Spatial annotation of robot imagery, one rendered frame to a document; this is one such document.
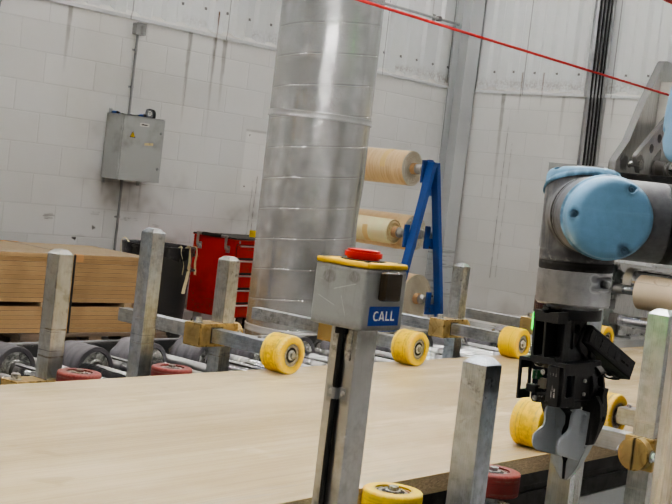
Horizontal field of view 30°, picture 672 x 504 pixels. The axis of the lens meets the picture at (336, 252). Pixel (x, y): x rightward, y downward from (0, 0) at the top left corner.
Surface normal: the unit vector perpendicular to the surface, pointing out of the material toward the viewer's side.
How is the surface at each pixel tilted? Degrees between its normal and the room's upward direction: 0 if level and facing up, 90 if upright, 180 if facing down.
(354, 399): 90
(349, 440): 90
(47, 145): 90
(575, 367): 88
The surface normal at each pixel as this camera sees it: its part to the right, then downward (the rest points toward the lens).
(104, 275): 0.73, 0.12
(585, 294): 0.13, 0.07
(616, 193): -0.10, 0.04
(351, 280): -0.63, -0.04
